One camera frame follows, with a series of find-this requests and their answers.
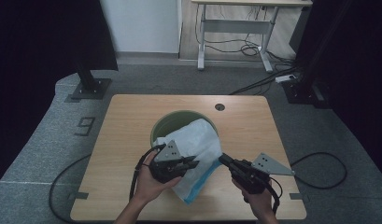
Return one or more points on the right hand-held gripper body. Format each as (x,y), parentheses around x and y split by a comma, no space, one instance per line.
(251,179)

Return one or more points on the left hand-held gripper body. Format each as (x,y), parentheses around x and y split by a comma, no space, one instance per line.
(168,165)

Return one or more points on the white plastic bag blue edge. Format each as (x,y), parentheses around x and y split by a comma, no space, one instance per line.
(199,140)

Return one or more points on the green plastic bin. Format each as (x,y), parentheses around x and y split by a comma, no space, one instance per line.
(173,123)

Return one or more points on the person's right hand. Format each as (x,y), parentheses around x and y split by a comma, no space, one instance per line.
(261,203)

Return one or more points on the person's left hand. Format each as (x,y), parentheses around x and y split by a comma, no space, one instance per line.
(148,186)

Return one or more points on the round black table grommet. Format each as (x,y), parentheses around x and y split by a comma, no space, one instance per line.
(219,107)

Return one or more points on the white power strip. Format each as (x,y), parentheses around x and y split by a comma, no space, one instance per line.
(285,78)

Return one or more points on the black metal stand large base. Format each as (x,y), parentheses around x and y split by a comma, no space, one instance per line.
(307,87)

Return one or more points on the black metal stand square base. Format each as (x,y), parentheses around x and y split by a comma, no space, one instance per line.
(90,87)

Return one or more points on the white desk with metal legs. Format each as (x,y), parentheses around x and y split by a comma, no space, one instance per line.
(235,26)

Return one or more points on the black curtain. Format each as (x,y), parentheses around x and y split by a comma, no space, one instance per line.
(360,62)
(39,62)

